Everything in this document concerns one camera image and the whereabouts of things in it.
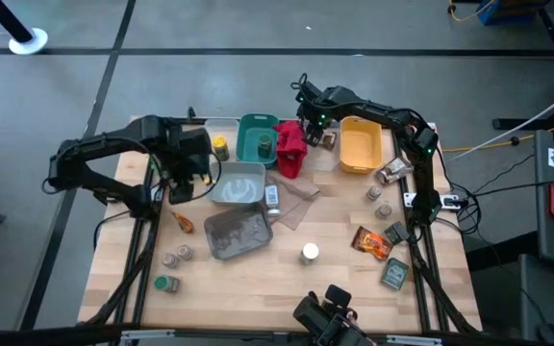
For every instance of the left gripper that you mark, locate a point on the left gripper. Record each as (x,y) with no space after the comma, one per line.
(190,154)

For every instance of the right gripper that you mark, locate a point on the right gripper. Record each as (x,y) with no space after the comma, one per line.
(316,119)

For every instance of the white-lid seasoning jar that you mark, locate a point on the white-lid seasoning jar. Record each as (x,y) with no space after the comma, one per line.
(309,251)
(271,197)

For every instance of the orange foil pouch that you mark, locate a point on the orange foil pouch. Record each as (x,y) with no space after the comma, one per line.
(372,242)

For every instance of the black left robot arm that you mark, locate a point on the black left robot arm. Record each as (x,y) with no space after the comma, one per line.
(113,139)

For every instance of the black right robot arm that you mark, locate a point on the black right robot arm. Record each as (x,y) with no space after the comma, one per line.
(378,113)

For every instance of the red cloth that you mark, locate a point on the red cloth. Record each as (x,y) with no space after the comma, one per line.
(290,151)

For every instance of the small orange packet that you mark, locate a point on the small orange packet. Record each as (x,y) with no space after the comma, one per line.
(184,223)

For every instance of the yellow-orange plastic bin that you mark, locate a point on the yellow-orange plastic bin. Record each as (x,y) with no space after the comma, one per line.
(360,149)

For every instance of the green-lid spice jar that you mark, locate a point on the green-lid spice jar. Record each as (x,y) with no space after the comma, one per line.
(264,144)

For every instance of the light grey plastic bin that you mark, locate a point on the light grey plastic bin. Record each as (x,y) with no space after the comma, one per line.
(236,187)

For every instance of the yellow-lid chili onion tin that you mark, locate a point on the yellow-lid chili onion tin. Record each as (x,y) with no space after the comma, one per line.
(219,143)

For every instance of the teal plastic bin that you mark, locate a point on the teal plastic bin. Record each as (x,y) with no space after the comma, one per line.
(248,144)

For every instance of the dark translucent plastic bin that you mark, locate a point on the dark translucent plastic bin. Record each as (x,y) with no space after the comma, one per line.
(236,235)

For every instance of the dark green small box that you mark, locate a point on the dark green small box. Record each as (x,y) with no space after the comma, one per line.
(396,233)

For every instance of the white power strip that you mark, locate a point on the white power strip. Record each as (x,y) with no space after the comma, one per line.
(445,202)

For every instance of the green tin with print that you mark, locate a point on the green tin with print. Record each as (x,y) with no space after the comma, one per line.
(394,274)

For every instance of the black pole, white round base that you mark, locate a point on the black pole, white round base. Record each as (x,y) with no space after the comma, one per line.
(29,42)

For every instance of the blue box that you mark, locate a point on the blue box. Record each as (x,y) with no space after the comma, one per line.
(503,12)

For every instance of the dark grey cabinet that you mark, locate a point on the dark grey cabinet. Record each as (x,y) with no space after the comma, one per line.
(546,298)

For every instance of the black computer mouse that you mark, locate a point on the black computer mouse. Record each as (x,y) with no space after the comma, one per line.
(552,335)

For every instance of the black aluminium table frame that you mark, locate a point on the black aluminium table frame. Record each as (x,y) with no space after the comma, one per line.
(421,307)

